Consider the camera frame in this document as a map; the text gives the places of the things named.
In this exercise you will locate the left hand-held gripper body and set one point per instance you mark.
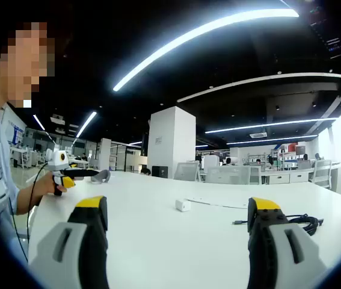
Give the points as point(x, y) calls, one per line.
point(58, 159)

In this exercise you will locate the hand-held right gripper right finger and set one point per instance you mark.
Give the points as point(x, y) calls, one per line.
point(281, 253)

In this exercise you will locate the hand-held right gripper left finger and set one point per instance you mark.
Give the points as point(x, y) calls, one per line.
point(68, 250)

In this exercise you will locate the white charger adapter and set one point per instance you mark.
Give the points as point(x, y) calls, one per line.
point(183, 204)

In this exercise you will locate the white desk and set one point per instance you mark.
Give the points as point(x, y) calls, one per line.
point(164, 244)

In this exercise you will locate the person's left hand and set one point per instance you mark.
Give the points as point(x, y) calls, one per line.
point(47, 186)

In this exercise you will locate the grey curved headset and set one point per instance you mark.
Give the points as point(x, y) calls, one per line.
point(101, 177)

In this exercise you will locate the straight ceiling light strip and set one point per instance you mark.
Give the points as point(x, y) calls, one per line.
point(38, 122)
point(269, 124)
point(86, 123)

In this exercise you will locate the black box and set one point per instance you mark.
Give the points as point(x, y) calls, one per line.
point(160, 171)

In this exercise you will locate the white power strip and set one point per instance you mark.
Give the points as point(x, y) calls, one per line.
point(218, 202)

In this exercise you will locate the white mesh office chair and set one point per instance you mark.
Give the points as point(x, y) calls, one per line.
point(227, 175)
point(186, 171)
point(323, 173)

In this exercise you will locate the white square pillar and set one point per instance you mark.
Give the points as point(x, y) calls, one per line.
point(171, 141)

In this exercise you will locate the long curved ceiling light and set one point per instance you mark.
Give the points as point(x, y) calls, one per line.
point(188, 36)

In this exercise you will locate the dark ceiling screen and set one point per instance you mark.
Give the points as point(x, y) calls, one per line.
point(332, 36)

